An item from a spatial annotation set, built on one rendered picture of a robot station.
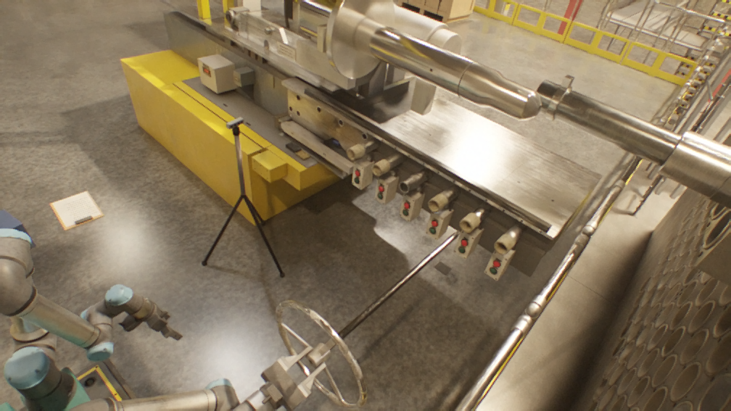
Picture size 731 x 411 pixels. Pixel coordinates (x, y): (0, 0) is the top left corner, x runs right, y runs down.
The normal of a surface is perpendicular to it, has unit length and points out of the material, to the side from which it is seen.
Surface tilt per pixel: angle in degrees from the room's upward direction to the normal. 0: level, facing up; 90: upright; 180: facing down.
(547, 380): 0
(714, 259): 90
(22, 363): 7
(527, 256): 90
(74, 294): 0
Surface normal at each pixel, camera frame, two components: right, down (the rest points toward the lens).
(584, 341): 0.13, -0.74
